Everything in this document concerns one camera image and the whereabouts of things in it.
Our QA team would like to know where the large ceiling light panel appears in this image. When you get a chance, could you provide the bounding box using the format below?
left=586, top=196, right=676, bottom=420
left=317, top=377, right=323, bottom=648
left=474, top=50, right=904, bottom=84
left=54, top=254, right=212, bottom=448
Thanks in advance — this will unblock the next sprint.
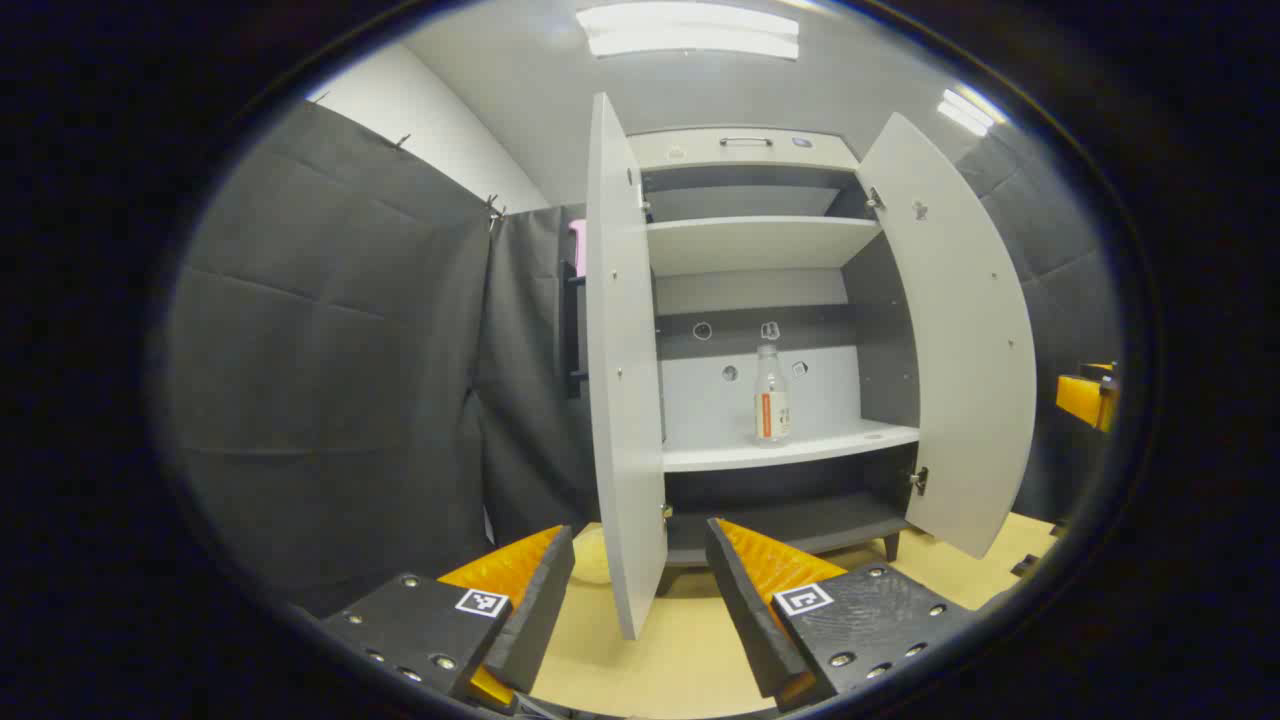
left=575, top=2, right=801, bottom=61

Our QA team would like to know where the grey cabinet with shelves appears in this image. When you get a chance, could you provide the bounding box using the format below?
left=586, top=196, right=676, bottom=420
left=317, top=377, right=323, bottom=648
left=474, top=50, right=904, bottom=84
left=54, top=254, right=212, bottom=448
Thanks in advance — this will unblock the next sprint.
left=625, top=128, right=926, bottom=569

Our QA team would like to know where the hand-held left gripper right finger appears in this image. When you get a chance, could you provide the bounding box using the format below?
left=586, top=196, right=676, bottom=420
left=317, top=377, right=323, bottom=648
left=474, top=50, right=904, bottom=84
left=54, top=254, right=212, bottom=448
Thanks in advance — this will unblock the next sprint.
left=705, top=517, right=976, bottom=713

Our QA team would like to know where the small ceiling light panel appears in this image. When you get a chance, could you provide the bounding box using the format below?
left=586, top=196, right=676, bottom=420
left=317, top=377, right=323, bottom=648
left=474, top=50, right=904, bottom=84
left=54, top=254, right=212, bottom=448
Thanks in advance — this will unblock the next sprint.
left=937, top=85, right=1006, bottom=138

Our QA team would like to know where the clear plastic bottle orange label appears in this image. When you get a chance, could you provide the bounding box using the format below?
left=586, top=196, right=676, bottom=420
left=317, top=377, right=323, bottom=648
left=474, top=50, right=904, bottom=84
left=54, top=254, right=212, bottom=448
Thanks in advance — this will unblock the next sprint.
left=753, top=343, right=792, bottom=446

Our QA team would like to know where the grey cabinet door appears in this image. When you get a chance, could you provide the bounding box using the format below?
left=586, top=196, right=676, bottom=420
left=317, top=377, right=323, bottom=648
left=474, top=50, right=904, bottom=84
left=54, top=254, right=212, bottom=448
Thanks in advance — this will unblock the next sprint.
left=857, top=112, right=1038, bottom=561
left=558, top=92, right=669, bottom=641

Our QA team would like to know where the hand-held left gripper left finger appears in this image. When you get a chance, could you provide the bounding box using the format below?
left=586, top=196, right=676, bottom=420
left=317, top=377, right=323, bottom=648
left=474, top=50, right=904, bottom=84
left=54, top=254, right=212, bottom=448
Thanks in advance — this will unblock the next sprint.
left=320, top=525, right=576, bottom=713

